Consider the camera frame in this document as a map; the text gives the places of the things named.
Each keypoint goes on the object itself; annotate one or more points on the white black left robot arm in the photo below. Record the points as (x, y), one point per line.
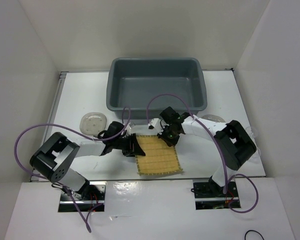
(54, 158)

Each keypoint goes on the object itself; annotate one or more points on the yellow woven placemat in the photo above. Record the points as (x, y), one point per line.
(159, 159)

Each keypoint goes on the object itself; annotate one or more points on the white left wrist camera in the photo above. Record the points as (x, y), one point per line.
(130, 126)

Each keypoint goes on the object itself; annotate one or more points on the clear plastic cup far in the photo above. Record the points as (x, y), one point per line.
(252, 132)

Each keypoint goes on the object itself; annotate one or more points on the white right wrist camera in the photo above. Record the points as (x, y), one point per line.
(156, 124)

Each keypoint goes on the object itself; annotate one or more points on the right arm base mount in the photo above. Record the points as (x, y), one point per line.
(206, 199)

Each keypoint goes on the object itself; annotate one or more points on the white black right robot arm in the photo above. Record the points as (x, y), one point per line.
(233, 143)

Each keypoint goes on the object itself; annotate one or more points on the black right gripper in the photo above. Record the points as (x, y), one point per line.
(169, 142)

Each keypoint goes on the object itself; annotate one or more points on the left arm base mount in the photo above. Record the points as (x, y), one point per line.
(94, 199)

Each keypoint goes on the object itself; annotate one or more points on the aluminium table edge rail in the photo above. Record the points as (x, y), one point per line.
(54, 105)

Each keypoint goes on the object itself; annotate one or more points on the clear plastic cup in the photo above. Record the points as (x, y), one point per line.
(252, 132)
(257, 154)

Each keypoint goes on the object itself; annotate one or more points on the clear glass plate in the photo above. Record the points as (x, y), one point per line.
(93, 123)
(213, 118)

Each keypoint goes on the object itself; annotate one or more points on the clear plastic cup near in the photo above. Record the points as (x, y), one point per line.
(257, 154)

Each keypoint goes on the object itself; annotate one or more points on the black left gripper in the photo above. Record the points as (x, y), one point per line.
(134, 148)

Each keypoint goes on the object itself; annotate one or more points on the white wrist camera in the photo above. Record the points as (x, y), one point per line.
(130, 126)
(156, 124)

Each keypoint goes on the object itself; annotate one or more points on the grey plastic bin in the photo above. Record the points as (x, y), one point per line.
(149, 85)

